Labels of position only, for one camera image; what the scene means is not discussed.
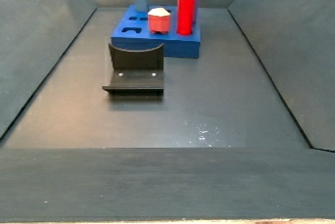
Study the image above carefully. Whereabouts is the blue shape sorter board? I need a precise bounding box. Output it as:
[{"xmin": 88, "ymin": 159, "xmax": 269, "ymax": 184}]
[{"xmin": 110, "ymin": 5, "xmax": 201, "ymax": 59}]

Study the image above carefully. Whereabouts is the black curved stand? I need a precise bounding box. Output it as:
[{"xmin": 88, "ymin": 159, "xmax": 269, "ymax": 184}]
[{"xmin": 102, "ymin": 44, "xmax": 165, "ymax": 93}]

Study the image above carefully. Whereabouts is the short red pentagon peg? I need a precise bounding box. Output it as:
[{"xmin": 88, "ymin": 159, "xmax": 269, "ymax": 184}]
[{"xmin": 147, "ymin": 8, "xmax": 170, "ymax": 34}]

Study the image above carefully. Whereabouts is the tall red hexagonal peg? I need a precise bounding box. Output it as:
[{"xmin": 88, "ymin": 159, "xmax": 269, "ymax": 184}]
[{"xmin": 177, "ymin": 0, "xmax": 196, "ymax": 35}]

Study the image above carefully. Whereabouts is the short light blue block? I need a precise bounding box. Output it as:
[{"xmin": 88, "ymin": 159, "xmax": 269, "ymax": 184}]
[{"xmin": 135, "ymin": 0, "xmax": 147, "ymax": 12}]

